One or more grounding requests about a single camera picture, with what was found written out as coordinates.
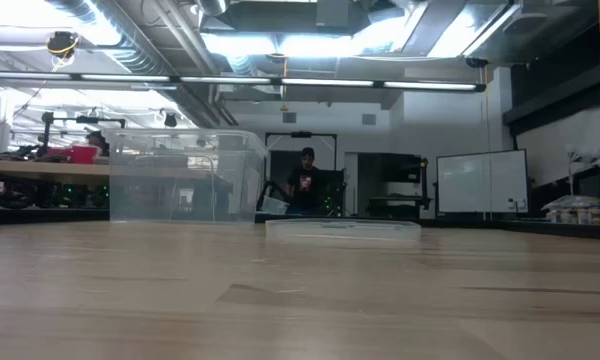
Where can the person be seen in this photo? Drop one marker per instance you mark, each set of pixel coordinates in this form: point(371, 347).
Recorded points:
point(97, 142)
point(305, 185)

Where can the bagged white packages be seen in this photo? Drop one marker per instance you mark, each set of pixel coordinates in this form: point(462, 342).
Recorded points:
point(580, 210)

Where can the red plastic bin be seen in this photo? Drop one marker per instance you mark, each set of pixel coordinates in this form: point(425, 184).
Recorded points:
point(80, 155)

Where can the long ceiling light bar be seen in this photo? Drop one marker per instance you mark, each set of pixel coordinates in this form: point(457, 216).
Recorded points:
point(230, 80)

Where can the clear plastic container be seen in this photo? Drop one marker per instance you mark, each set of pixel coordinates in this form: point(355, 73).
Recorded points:
point(180, 180)

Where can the white whiteboard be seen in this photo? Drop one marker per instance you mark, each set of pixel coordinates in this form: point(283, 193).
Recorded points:
point(480, 180)

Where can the black gantry frame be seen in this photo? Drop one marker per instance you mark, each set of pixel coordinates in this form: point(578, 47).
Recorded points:
point(300, 134)

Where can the black hanging spotlight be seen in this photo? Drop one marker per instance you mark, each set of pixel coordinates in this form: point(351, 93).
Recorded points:
point(170, 120)

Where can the black dome camera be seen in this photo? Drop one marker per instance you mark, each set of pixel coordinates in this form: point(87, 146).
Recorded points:
point(476, 62)

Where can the grey wall vent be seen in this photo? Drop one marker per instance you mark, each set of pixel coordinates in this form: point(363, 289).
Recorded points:
point(369, 119)
point(289, 118)

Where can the small clear bin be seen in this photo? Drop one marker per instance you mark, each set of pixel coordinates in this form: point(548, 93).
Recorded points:
point(272, 205)

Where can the black cabinet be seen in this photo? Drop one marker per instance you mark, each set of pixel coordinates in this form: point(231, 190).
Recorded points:
point(395, 175)

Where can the black camera rig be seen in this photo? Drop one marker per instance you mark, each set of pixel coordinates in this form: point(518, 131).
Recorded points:
point(47, 135)

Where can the wooden workbench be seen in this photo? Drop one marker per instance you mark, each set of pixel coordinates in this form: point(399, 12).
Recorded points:
point(40, 170)

